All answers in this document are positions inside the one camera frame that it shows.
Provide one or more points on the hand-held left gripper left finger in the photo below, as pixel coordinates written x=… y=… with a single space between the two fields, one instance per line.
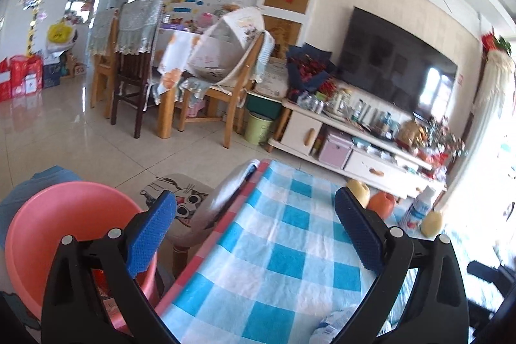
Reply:
x=151 y=239

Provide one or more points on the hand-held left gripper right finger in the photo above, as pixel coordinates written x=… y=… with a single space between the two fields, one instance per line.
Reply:
x=361 y=231

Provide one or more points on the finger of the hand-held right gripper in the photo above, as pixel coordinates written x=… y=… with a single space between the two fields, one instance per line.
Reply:
x=481 y=270
x=485 y=311

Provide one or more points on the red milk tea packet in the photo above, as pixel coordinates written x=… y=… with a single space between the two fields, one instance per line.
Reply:
x=100 y=283

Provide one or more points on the pink plastic basin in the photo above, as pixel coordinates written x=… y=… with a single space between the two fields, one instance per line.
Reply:
x=60 y=215

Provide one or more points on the clear plastic bottle blue label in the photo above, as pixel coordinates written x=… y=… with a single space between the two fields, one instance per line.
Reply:
x=334 y=324

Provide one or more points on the red apple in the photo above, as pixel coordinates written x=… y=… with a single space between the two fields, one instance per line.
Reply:
x=382 y=203

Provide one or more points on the yellow pear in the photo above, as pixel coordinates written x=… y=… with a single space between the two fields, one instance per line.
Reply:
x=431 y=223
x=358 y=193

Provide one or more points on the stool with cat cushion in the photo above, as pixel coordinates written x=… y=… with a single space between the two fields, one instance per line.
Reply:
x=181 y=199

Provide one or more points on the white yogurt bottle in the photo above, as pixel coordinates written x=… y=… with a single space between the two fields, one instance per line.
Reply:
x=419 y=207

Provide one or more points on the white TV cabinet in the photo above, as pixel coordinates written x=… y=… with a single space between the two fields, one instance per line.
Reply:
x=363 y=162

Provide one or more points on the pink storage box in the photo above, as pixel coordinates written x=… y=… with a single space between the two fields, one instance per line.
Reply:
x=334 y=150

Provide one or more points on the blue white checked tablecloth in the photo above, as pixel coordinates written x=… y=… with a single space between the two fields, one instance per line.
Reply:
x=262 y=267

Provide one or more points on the flower arrangement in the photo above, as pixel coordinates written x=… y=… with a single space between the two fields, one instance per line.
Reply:
x=441 y=138

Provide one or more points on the blue cloth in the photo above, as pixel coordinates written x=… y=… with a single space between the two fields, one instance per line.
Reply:
x=40 y=182

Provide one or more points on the glass electric kettle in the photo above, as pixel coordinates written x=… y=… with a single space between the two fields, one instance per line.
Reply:
x=338 y=102

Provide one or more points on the green waste bin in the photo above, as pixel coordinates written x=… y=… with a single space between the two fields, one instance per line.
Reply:
x=258 y=126

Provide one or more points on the black television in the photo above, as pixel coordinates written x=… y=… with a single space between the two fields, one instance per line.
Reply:
x=395 y=62

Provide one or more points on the dark wrapped flower bouquet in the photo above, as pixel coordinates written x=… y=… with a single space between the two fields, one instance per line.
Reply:
x=306 y=66

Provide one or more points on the wooden chair with white cover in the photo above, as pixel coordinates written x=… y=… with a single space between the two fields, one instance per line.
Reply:
x=238 y=86

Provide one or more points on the white cardboard box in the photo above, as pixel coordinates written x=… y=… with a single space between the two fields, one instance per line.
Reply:
x=274 y=78

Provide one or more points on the dark wooden chair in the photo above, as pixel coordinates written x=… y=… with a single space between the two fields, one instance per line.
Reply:
x=133 y=62

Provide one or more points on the stack of red gift boxes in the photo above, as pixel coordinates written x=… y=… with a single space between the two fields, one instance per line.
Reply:
x=20 y=78

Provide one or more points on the red white hanging decoration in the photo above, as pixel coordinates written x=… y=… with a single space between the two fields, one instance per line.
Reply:
x=498 y=62

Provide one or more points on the yellow plastic bag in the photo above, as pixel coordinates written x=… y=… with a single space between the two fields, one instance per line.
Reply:
x=60 y=33

